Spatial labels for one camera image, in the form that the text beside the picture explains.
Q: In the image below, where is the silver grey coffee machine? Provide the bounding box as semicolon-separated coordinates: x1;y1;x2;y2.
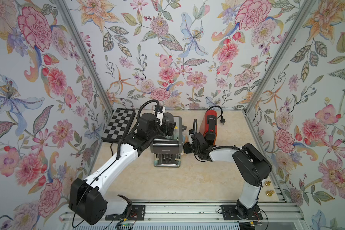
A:
150;116;186;168

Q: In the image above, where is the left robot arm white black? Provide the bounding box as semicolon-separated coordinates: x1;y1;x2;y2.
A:
69;99;176;225

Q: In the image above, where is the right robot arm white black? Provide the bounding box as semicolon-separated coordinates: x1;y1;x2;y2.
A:
183;133;273;219

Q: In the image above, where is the red capsule coffee machine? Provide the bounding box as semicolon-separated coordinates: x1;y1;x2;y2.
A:
199;110;217;145

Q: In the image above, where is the black white chessboard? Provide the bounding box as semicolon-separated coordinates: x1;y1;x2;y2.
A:
102;108;136;143

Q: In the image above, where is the brass knob lower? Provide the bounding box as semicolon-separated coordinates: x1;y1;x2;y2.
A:
265;190;275;196

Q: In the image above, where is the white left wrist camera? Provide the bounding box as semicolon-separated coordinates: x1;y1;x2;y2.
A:
154;105;165;126

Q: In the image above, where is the black power cord with plug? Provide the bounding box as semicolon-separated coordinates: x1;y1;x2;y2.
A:
206;105;226;126

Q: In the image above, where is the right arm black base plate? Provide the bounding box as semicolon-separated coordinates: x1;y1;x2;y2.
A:
218;205;263;221

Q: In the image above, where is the aluminium rail frame front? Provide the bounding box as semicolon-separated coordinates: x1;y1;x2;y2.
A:
60;185;309;230

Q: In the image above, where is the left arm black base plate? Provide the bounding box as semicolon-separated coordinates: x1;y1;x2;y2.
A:
105;205;146;221

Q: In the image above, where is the left aluminium corner post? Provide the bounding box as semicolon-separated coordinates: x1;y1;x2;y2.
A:
54;0;113;114

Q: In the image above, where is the aluminium corner post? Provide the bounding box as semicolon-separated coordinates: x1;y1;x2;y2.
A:
243;0;314;116
54;0;113;114

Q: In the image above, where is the right aluminium corner post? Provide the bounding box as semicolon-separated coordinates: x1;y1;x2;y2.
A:
243;0;314;116

